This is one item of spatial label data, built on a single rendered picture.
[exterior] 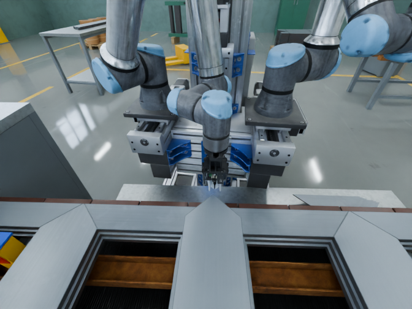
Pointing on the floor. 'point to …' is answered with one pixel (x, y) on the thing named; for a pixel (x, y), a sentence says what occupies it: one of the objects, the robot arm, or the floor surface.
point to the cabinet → (292, 15)
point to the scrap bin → (380, 66)
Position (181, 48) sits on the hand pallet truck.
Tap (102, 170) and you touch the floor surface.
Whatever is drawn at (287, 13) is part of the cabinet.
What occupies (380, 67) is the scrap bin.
